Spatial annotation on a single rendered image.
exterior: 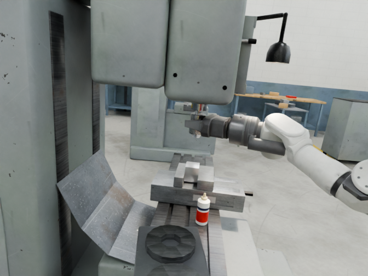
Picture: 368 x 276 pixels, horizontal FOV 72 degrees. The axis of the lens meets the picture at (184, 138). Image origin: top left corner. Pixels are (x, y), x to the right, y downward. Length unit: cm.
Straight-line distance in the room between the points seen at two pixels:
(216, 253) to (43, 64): 66
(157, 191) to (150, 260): 53
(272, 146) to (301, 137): 7
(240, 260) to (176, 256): 48
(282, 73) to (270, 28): 122
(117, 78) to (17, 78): 22
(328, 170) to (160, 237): 38
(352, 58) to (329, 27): 105
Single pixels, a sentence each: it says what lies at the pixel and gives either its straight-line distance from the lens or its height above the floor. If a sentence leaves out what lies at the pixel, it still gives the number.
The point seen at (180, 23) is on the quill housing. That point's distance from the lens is 68.
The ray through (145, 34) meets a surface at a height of 147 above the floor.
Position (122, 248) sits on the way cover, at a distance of 88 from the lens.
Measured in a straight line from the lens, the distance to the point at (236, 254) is 94.
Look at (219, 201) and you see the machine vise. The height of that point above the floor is 94.
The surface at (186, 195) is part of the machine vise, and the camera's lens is 97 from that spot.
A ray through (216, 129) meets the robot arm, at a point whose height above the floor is 124.
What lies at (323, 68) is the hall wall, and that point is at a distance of 797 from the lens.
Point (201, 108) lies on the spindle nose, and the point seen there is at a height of 129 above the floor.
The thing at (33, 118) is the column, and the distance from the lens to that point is 68.
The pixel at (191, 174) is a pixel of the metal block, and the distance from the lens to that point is 98.
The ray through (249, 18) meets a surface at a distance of 78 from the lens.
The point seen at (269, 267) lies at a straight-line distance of 112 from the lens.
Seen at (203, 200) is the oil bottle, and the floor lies 99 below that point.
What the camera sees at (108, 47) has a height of 143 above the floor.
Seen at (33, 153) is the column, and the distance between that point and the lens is 70.
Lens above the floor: 140
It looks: 16 degrees down
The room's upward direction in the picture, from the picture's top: 5 degrees clockwise
